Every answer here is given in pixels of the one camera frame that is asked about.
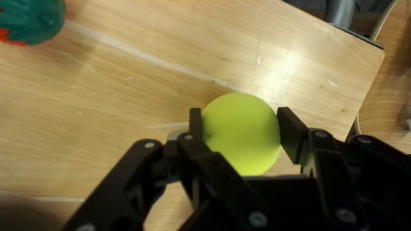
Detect red tomato toy green top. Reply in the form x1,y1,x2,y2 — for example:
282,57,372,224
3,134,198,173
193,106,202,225
0,0,67,47

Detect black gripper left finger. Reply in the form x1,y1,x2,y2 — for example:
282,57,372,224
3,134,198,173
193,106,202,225
64,106,275,231

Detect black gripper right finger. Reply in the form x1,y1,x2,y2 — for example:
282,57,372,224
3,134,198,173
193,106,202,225
277,106,411,231

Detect yellow ball toy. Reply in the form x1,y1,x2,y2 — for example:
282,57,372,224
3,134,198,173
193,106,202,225
201,91,283,177

